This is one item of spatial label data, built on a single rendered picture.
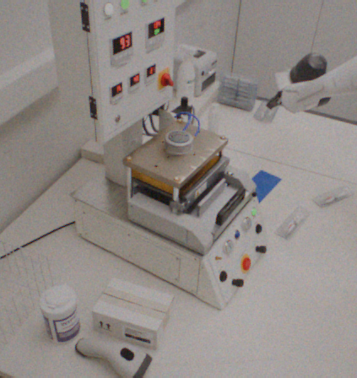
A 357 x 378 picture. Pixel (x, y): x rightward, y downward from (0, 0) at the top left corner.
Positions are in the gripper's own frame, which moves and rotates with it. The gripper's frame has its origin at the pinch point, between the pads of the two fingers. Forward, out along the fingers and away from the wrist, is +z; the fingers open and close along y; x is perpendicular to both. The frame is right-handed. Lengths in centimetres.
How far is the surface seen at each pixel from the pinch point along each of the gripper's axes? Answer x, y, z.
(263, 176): -12.8, -30.0, -0.8
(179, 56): 45, 7, 28
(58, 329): 21, -115, -41
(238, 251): -10, -71, -36
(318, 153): -30.3, -2.1, 6.1
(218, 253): -3, -76, -43
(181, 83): 36.4, -3.8, 26.4
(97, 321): 14, -108, -40
